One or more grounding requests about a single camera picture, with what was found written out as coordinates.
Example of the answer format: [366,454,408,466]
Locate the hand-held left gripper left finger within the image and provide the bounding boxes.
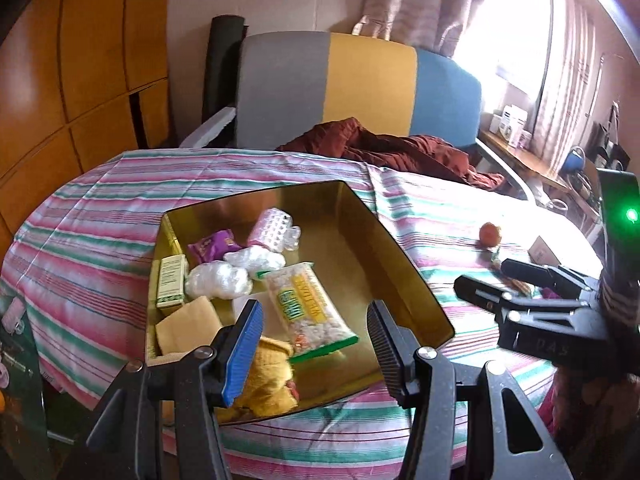
[85,300,265,480]

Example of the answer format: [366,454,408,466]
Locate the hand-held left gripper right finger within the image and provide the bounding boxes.
[366,300,576,480]

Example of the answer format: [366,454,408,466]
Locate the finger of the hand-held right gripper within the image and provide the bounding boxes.
[454,275,594,312]
[501,258,601,304]

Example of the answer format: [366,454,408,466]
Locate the yellow patterned cloth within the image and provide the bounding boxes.
[235,337,301,417]

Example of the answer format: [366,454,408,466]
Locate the yellow sponge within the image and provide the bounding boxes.
[155,296,223,356]

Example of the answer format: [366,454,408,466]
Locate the green label rice cracker packet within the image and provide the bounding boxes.
[263,261,361,359]

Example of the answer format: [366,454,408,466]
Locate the white plastic bag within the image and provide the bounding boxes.
[223,247,286,273]
[185,261,253,300]

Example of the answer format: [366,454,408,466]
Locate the small pale green box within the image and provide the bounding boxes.
[156,255,189,309]

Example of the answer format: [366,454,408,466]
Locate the purple snack packet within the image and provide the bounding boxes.
[187,229,244,265]

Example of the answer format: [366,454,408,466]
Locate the gold tin box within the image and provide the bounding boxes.
[145,180,456,423]

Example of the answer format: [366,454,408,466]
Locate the pink plastic hair roller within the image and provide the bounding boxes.
[248,207,302,252]

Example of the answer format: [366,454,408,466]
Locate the beige cardboard box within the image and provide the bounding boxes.
[529,235,563,265]

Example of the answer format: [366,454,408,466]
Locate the wooden desk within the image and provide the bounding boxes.
[477,130,572,192]

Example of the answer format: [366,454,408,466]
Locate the blue round container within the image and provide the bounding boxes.
[562,147,587,174]

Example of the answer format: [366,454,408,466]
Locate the white boxes on desk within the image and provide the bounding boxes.
[491,104,532,147]

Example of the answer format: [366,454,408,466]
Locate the maroon blanket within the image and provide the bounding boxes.
[276,117,505,190]

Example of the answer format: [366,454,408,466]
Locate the blue yellow grey armchair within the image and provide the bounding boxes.
[180,32,532,201]

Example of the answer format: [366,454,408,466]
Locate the black rolled mat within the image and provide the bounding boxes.
[201,15,249,128]

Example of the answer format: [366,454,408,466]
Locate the patterned curtain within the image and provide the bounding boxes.
[352,0,608,161]

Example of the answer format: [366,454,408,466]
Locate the wooden wardrobe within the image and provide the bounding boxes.
[0,0,173,241]

